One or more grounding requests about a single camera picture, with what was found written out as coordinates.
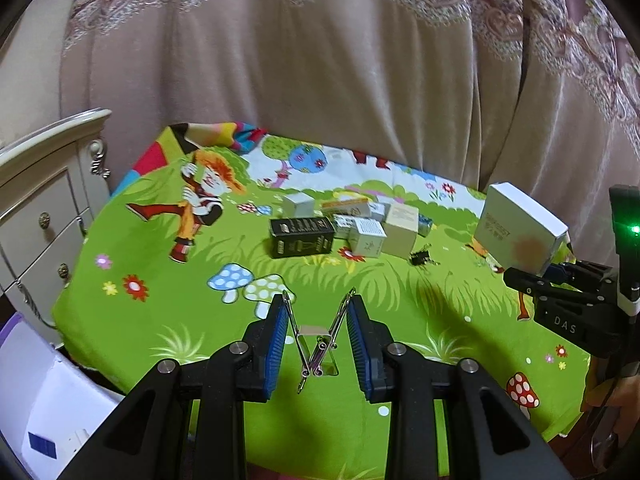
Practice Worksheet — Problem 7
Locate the orange and white box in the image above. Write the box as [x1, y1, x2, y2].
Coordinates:
[320, 199, 373, 218]

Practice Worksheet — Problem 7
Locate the white purple-rimmed storage box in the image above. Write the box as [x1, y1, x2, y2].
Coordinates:
[0, 312, 126, 480]

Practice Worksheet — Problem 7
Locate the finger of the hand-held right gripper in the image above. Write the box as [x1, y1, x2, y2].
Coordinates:
[504, 267, 618, 306]
[546, 232, 621, 286]

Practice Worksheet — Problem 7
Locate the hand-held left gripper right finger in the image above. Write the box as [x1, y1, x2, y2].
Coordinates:
[345, 295, 573, 480]

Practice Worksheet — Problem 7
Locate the white cube box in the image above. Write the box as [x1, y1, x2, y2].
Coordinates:
[347, 220, 388, 258]

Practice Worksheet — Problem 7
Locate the black box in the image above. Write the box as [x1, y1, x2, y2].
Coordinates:
[269, 216, 336, 259]

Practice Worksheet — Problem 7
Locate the white dresser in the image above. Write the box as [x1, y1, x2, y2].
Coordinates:
[0, 108, 113, 346]

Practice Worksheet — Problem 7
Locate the small white item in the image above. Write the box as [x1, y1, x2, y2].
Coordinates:
[65, 427, 91, 457]

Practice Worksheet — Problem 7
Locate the beige patterned curtain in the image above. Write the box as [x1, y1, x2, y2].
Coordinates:
[60, 0, 640, 241]

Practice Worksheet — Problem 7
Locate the large white box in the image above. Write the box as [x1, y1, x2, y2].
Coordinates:
[472, 182, 571, 276]

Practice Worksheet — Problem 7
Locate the beige cardboard box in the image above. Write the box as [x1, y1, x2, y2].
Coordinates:
[384, 203, 420, 260]

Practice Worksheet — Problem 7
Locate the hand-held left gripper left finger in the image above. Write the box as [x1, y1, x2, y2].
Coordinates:
[57, 294, 291, 480]

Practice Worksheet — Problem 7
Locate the white patterned box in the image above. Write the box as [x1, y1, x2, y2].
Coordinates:
[332, 214, 366, 239]

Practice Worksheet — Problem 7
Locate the green cartoon printed cloth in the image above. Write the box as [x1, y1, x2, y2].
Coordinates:
[52, 121, 593, 441]

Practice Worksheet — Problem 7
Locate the silver binder clip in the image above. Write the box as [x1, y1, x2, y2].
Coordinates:
[282, 287, 357, 393]

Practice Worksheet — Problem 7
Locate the blue flat item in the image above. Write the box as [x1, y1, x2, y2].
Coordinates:
[28, 432, 56, 459]

